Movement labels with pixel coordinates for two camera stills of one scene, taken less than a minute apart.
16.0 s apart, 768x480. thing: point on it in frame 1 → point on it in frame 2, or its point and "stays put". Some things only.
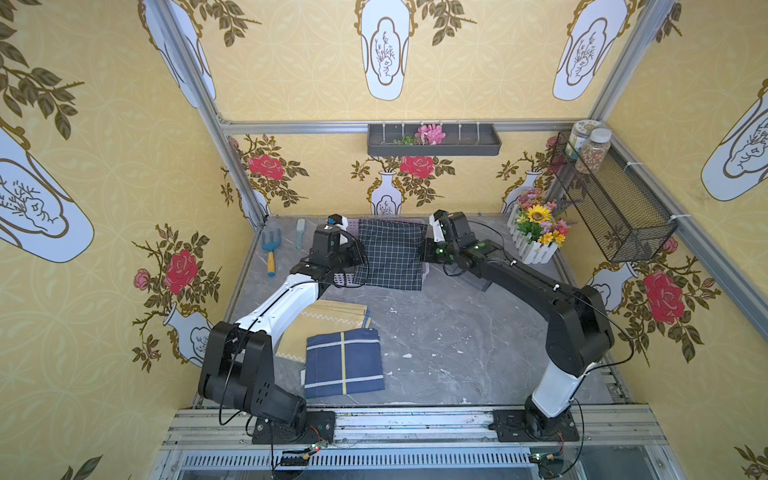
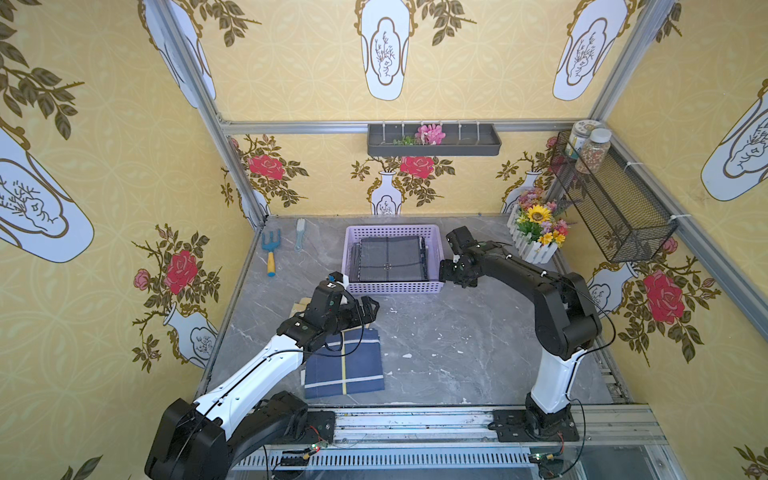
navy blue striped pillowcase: (343, 363) stays put
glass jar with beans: (595, 151) stays put
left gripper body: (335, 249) → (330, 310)
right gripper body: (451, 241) → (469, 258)
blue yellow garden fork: (271, 265) stays put
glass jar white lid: (580, 133) stays put
